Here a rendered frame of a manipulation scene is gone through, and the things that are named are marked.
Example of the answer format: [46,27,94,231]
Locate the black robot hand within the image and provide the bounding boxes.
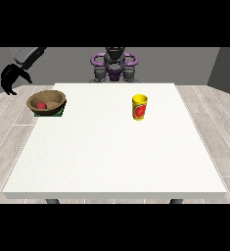
[0,63,33,96]

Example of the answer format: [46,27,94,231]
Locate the grey robot trunk purple rings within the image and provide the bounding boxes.
[89,47,140,83]

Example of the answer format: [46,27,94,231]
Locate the brown wooden bowl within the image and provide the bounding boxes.
[26,89,68,116]

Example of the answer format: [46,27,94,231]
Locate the yellow cup with melon print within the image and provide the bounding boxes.
[131,93,149,122]

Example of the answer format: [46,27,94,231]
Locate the green square pad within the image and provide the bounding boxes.
[33,103,67,118]

